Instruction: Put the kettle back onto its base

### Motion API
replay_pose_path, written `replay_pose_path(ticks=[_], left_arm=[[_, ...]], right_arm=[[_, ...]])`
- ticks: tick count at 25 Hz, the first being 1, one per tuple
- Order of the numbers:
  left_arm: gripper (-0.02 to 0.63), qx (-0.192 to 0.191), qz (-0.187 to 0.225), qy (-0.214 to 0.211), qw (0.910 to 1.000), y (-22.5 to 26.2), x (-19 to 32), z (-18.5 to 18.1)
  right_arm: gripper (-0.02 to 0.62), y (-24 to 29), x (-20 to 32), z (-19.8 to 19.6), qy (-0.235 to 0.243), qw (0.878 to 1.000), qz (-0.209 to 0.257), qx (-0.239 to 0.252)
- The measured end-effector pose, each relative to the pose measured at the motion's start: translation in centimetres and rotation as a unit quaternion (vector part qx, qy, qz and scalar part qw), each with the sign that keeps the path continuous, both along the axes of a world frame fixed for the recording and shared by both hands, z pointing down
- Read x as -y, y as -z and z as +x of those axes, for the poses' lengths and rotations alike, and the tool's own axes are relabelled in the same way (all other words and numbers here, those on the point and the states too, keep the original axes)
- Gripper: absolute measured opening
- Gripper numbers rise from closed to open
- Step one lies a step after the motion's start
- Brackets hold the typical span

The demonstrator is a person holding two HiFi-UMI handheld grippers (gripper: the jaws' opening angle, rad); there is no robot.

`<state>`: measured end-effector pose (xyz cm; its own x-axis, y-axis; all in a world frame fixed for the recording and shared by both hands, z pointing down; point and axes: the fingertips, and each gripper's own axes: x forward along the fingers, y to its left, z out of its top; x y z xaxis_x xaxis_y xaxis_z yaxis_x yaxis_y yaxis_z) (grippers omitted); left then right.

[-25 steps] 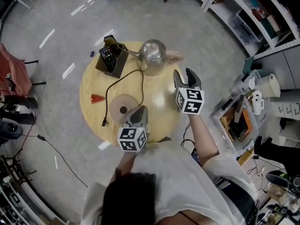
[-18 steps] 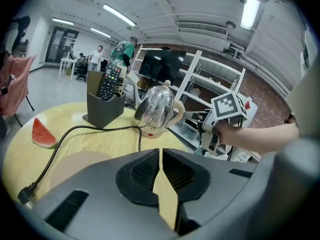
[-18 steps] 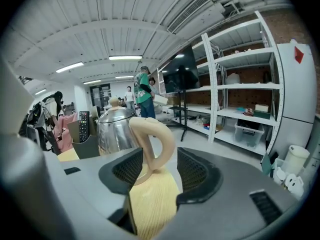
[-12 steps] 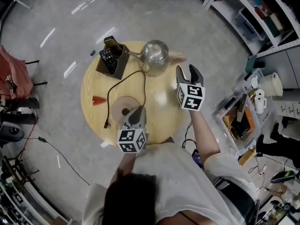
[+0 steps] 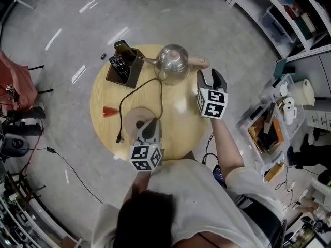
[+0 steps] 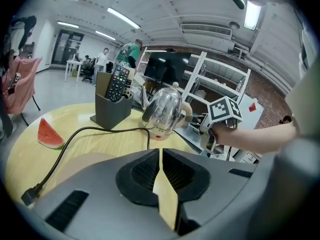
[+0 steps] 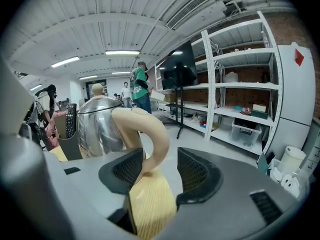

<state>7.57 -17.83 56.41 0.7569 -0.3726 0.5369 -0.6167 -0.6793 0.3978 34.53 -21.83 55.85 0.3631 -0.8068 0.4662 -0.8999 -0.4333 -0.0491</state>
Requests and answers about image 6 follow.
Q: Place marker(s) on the pink folding chair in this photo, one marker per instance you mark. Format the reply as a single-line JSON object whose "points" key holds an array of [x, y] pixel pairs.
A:
{"points": [[22, 84]]}

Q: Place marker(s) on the person's white shirt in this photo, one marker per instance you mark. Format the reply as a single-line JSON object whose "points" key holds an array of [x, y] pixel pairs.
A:
{"points": [[305, 104]]}

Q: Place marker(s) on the white drawer cabinet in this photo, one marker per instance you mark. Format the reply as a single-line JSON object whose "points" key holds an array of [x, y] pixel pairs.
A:
{"points": [[248, 157]]}

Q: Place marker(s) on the small white table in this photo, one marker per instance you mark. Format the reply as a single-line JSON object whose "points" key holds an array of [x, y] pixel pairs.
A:
{"points": [[73, 62]]}

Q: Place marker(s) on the black flat screen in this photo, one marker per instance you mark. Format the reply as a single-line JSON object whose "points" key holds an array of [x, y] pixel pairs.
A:
{"points": [[167, 64]]}

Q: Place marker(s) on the black office chair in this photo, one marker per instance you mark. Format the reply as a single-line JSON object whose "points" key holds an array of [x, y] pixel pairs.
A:
{"points": [[87, 71]]}

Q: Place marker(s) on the white metal shelf unit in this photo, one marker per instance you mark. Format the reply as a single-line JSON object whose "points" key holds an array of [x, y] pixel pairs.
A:
{"points": [[200, 66]]}

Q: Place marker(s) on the grey metal cabinet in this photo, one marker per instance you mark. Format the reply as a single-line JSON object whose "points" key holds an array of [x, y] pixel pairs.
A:
{"points": [[250, 119]]}

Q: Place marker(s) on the white ceiling air conditioner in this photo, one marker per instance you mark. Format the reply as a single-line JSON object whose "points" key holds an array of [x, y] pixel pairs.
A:
{"points": [[207, 30]]}

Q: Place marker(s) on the round wooden table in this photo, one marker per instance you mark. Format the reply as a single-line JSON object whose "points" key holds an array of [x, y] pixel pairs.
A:
{"points": [[32, 159]]}

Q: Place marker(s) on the black double door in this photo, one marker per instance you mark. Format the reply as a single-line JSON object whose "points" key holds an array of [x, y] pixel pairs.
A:
{"points": [[65, 46]]}

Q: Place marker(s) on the stainless steel kettle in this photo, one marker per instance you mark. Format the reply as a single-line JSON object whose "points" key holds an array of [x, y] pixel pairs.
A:
{"points": [[162, 109]]}

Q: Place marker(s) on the red diamond sticker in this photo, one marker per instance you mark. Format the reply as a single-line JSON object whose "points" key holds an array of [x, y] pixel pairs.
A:
{"points": [[253, 107]]}

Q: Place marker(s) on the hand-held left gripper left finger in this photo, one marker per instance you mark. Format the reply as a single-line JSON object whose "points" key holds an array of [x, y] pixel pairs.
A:
{"points": [[100, 196]]}

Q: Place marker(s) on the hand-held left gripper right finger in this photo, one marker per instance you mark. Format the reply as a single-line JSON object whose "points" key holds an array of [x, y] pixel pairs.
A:
{"points": [[215, 184]]}

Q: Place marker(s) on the brown remote holder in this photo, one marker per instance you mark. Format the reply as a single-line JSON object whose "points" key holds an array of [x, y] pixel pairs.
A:
{"points": [[112, 114]]}

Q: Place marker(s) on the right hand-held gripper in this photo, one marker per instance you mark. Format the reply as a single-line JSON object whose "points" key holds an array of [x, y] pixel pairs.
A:
{"points": [[222, 109]]}

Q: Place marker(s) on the black remote control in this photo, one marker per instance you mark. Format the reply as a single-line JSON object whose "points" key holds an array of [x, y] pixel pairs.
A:
{"points": [[117, 84]]}

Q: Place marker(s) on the person's right forearm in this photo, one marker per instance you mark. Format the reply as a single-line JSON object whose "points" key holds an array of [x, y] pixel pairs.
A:
{"points": [[255, 139]]}

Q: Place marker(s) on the green crate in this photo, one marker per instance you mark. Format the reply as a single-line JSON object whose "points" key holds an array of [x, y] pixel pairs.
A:
{"points": [[74, 72]]}

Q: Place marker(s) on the red watermelon slice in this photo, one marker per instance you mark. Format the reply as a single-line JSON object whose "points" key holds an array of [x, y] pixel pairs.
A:
{"points": [[47, 135]]}

